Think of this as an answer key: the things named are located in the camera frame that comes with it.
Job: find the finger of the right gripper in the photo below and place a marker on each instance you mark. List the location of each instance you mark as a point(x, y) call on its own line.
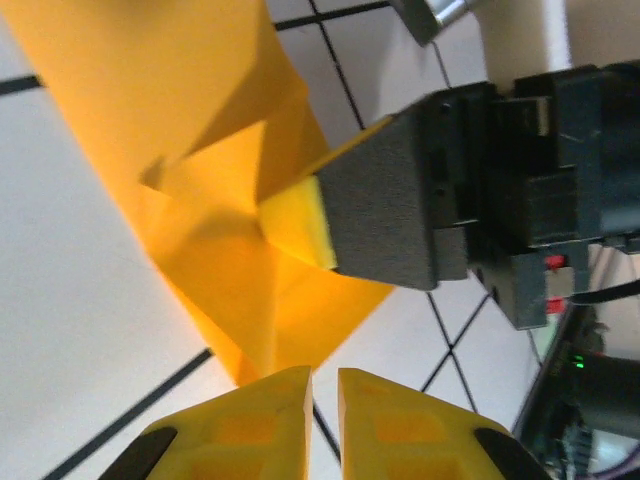
point(380, 220)

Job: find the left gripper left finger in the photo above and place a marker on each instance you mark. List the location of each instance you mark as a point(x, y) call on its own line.
point(240, 430)

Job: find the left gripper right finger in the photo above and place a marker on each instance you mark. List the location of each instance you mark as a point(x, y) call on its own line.
point(410, 435)

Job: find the aluminium frame post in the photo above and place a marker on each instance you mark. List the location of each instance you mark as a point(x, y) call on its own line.
point(425, 20)

